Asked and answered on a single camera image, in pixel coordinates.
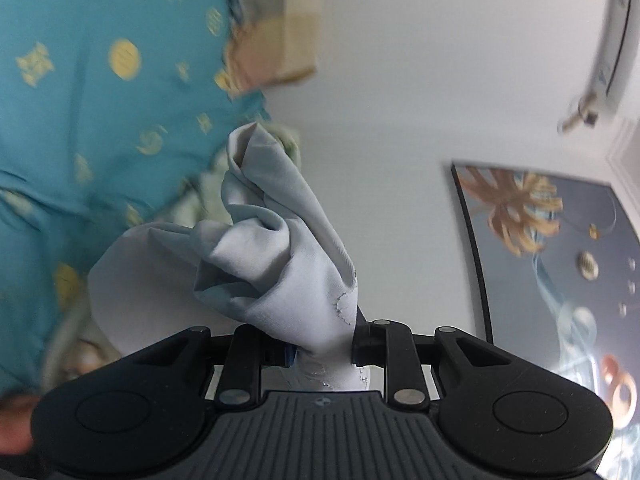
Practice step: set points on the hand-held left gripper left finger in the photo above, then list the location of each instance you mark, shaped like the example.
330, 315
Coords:
245, 355

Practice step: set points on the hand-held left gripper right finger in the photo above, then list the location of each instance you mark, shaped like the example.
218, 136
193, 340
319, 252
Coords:
362, 345

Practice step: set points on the white shirt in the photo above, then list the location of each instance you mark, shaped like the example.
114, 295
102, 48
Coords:
280, 260

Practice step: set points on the teal patterned blanket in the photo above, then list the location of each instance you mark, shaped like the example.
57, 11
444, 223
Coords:
100, 135

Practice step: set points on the air conditioner pipe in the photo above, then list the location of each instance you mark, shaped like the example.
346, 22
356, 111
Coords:
580, 112

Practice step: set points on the plaid pillow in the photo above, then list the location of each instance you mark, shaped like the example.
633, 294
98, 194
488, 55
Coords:
280, 35

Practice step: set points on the white air conditioner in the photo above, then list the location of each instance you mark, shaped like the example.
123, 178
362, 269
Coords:
617, 35

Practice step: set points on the framed wall painting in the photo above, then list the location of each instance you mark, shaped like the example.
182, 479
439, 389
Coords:
550, 285

